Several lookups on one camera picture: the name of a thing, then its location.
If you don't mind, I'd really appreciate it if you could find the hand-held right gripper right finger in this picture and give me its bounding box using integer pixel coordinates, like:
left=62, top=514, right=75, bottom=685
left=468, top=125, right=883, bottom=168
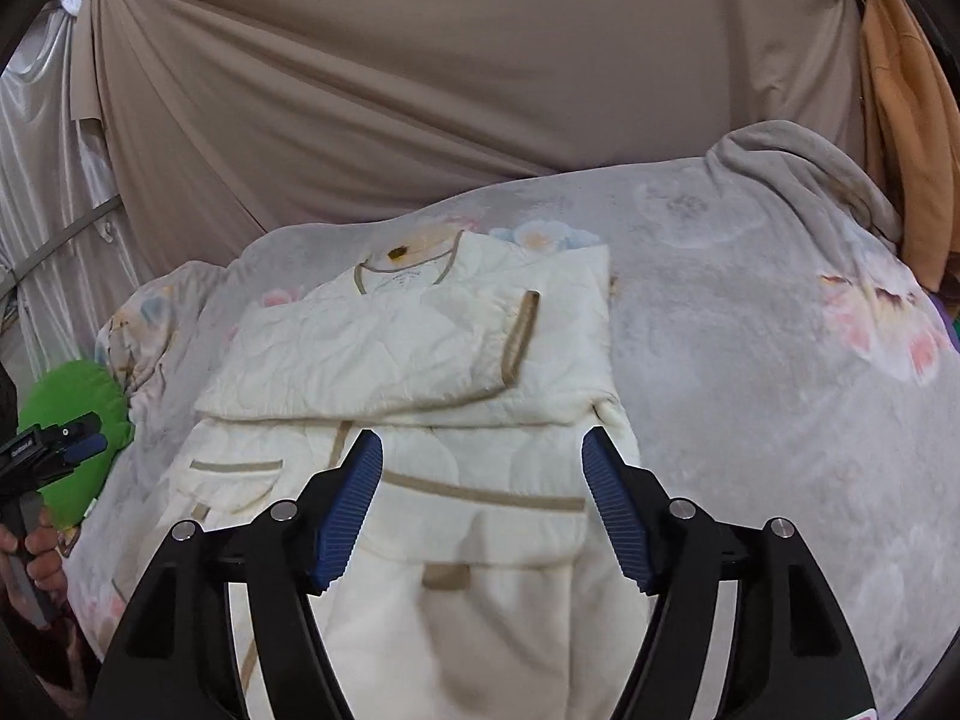
left=581, top=426, right=878, bottom=720

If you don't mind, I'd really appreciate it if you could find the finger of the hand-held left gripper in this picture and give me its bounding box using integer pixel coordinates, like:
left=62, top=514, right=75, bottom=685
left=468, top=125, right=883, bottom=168
left=41, top=411, right=107, bottom=467

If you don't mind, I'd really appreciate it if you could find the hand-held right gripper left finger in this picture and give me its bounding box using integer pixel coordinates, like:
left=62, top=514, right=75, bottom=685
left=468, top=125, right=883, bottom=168
left=90, top=429, right=386, bottom=720

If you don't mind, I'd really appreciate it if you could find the cream quilted jacket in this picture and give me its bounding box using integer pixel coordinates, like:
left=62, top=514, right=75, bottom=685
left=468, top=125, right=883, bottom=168
left=161, top=229, right=650, bottom=720

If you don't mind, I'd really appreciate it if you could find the person's left hand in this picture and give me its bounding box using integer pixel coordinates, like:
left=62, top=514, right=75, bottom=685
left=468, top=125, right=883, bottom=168
left=0, top=511, right=70, bottom=616

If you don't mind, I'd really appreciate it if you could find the green pillow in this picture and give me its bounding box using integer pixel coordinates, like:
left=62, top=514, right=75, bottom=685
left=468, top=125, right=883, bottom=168
left=15, top=360, right=136, bottom=530

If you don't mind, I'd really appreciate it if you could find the grey floral blanket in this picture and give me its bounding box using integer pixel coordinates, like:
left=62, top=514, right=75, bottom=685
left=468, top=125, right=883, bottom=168
left=64, top=120, right=960, bottom=720

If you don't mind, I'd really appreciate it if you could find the grey metal rod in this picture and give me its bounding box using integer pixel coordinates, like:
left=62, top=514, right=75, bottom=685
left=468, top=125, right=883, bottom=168
left=0, top=196, right=122, bottom=278

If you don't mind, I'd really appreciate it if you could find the white satin curtain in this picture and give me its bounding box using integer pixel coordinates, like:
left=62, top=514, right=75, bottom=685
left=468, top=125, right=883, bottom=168
left=0, top=7, right=151, bottom=376

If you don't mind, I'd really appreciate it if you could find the beige backdrop cloth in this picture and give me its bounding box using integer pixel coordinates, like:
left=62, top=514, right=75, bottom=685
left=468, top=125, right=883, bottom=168
left=71, top=0, right=871, bottom=278

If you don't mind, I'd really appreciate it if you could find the orange hanging cloth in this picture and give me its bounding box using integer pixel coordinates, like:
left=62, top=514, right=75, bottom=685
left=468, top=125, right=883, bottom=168
left=859, top=0, right=960, bottom=293

